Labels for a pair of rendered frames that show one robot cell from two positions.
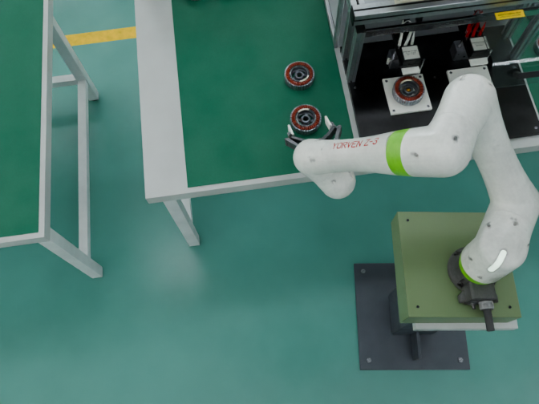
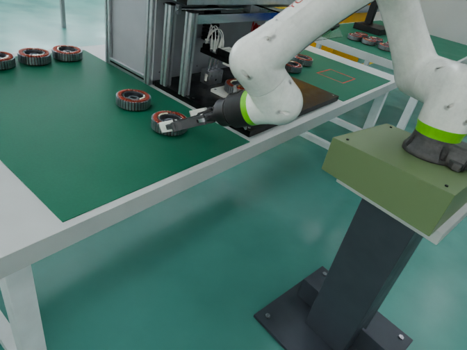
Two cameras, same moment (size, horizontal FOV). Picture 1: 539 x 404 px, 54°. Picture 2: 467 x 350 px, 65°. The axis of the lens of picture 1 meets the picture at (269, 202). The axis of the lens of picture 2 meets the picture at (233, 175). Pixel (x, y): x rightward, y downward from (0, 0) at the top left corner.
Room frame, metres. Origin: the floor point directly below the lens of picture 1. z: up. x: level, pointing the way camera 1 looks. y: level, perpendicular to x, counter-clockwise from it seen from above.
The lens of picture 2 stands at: (0.16, 0.50, 1.28)
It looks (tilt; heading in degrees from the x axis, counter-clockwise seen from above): 33 degrees down; 308
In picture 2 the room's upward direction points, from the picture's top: 12 degrees clockwise
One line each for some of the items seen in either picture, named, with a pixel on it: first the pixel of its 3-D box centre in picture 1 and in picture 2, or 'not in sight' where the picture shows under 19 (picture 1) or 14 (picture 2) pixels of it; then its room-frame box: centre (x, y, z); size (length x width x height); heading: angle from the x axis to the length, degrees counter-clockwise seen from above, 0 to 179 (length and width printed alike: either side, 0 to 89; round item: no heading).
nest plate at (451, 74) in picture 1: (472, 85); not in sight; (1.04, -0.77, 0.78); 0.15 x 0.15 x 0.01; 4
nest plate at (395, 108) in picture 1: (407, 94); (238, 94); (1.03, -0.53, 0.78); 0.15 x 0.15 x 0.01; 4
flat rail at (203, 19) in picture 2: (452, 22); (249, 17); (1.13, -0.64, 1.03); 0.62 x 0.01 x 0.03; 94
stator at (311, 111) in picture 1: (305, 119); (169, 122); (0.95, -0.15, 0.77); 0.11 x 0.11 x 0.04
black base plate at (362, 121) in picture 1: (436, 89); (253, 91); (1.05, -0.65, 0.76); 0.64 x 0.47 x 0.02; 94
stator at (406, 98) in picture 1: (408, 90); (239, 87); (1.03, -0.53, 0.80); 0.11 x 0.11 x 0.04
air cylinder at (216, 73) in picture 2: (399, 58); (211, 75); (1.17, -0.52, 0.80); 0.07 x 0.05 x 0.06; 94
